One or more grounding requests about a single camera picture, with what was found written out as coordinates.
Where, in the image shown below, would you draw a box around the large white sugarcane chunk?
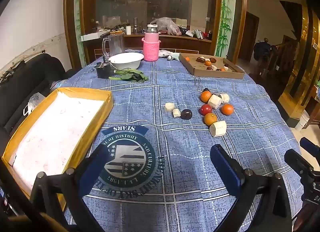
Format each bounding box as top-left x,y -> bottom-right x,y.
207,94 -> 222,109
209,121 -> 227,137

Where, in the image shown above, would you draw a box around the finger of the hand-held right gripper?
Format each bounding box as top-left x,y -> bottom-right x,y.
299,137 -> 320,156
284,148 -> 314,175

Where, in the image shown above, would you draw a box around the green leafy vegetable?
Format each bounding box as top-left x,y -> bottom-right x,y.
109,70 -> 149,82

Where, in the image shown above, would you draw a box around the yellow cardboard box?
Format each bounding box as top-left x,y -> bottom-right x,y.
2,87 -> 113,212

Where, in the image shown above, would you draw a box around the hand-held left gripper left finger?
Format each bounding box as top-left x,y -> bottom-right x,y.
30,144 -> 110,232

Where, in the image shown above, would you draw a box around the black leather chair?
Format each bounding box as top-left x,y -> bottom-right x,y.
0,53 -> 75,147

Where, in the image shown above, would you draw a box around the wooden sideboard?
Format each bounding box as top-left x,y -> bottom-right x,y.
82,31 -> 213,60

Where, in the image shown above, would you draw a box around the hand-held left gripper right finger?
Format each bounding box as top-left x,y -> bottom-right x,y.
210,144 -> 293,232

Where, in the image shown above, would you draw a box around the blue plaid printed tablecloth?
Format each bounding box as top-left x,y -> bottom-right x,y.
50,54 -> 309,232

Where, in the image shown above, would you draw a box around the jar in pink knitted cover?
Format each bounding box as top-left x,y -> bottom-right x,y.
142,24 -> 160,62

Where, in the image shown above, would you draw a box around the wooden framed glass partition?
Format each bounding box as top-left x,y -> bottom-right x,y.
64,0 -> 248,69

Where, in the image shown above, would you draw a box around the dark hanging jacket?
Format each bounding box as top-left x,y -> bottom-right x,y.
254,38 -> 278,63

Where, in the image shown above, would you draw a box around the brown wooden door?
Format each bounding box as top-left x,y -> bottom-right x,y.
237,12 -> 259,63

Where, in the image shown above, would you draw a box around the brown cardboard box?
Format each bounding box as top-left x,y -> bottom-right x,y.
179,53 -> 245,80

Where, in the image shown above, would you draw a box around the red tomato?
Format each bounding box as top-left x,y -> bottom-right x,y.
199,104 -> 212,116

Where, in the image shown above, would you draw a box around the white enamel bowl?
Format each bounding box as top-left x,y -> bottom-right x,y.
108,52 -> 145,70

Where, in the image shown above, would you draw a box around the small black box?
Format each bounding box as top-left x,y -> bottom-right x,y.
96,57 -> 113,78

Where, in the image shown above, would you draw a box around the white plastic bucket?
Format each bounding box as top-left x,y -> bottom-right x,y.
294,109 -> 311,132

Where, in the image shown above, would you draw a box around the white work gloves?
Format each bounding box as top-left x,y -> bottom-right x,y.
159,49 -> 181,61

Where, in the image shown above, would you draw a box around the clear plastic bag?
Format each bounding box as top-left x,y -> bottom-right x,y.
23,92 -> 46,116

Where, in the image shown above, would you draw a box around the clear plastic pitcher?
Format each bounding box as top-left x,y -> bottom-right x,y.
101,34 -> 125,58

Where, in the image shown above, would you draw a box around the plastic bag with fruit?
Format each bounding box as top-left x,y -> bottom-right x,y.
150,17 -> 180,35

